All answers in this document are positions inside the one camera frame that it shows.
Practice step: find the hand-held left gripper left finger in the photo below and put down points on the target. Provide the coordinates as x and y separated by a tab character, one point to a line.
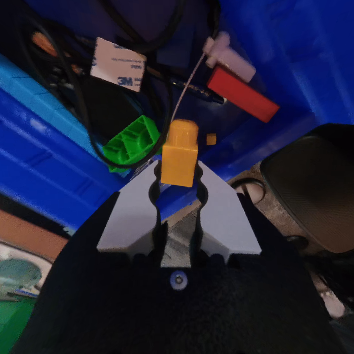
130	221

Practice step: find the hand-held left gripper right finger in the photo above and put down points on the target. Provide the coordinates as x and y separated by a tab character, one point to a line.
226	221

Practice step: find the orange toy block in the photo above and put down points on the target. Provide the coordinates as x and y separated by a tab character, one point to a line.
179	160

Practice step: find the blue storage bin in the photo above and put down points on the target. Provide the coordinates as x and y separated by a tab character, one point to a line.
290	41

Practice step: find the bright green plastic block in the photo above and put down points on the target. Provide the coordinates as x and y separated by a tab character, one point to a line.
130	143

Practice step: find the small orange cube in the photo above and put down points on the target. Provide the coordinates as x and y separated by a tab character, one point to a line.
211	139

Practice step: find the red rectangular block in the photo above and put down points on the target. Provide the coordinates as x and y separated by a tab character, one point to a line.
243	94

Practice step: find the black pen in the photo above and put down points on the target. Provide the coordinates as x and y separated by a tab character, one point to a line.
202	92

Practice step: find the white adhesive pad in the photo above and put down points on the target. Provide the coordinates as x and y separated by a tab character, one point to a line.
119	63

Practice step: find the light blue segmented bar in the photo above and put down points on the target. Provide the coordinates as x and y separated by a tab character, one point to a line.
27	83

